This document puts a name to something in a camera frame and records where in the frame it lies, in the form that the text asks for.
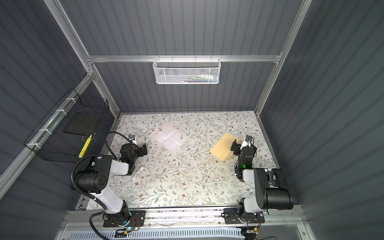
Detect white floral letter paper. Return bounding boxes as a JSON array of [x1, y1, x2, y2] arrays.
[[150, 123, 188, 151]]

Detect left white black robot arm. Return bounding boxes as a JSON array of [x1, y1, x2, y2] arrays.
[[71, 143, 148, 228]]

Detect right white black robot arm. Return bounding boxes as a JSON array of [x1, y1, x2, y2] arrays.
[[224, 141, 295, 224]]

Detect tan kraft envelope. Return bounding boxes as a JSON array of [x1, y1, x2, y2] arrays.
[[210, 133, 243, 162]]

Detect white glue stick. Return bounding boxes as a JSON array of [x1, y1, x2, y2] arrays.
[[131, 167, 144, 181]]

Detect yellow marker pen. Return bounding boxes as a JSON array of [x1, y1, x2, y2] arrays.
[[78, 135, 93, 158]]

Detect black foam pad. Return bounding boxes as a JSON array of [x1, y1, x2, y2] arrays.
[[63, 113, 102, 136]]

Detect pens in white basket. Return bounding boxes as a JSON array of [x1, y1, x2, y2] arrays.
[[178, 74, 219, 84]]

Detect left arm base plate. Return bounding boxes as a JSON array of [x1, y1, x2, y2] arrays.
[[103, 211, 146, 228]]

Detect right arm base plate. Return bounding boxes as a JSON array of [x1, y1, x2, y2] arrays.
[[221, 208, 265, 225]]

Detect black wire basket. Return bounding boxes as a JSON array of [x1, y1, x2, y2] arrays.
[[24, 89, 110, 163]]

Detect white wire basket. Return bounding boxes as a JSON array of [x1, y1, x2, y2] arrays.
[[153, 59, 222, 85]]

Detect white ventilated cable duct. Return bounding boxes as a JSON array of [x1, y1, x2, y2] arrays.
[[67, 227, 245, 240]]

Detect aluminium mounting rail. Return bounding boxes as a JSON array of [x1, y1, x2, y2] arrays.
[[61, 204, 307, 232]]

